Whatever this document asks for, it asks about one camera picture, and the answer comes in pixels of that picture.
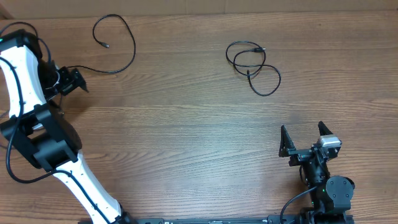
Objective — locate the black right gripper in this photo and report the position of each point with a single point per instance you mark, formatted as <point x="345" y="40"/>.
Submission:
<point x="299" y="155"/>

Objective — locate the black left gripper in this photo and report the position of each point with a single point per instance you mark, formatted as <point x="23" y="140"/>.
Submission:
<point x="68" y="81"/>

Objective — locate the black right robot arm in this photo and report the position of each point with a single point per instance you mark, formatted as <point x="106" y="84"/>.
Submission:
<point x="330" y="195"/>

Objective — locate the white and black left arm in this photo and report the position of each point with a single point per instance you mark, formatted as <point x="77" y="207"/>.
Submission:
<point x="38" y="130"/>

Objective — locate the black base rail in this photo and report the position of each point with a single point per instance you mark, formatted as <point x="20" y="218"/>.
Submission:
<point x="271" y="219"/>

